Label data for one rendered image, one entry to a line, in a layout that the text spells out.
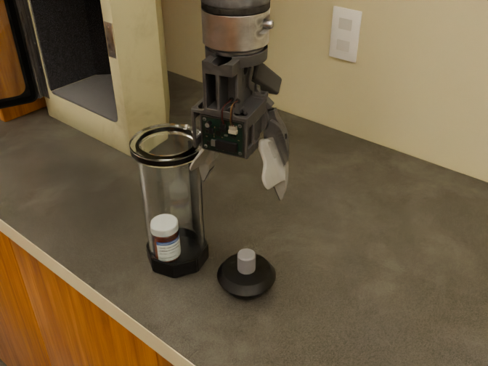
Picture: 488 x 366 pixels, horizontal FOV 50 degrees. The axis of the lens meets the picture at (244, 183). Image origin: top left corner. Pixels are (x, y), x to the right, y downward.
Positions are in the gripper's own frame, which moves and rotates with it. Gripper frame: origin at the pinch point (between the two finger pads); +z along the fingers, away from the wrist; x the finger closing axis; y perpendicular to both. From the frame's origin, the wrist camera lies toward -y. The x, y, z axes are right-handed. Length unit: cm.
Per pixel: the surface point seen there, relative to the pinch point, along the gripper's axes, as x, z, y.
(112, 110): -46, 12, -31
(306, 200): 2.0, 19.3, -25.5
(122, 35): -37.6, -7.6, -27.3
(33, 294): -51, 44, -1
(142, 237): -21.1, 19.3, -3.5
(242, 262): 0.4, 13.4, 1.3
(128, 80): -37.7, 1.7, -27.3
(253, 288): 2.8, 16.3, 3.1
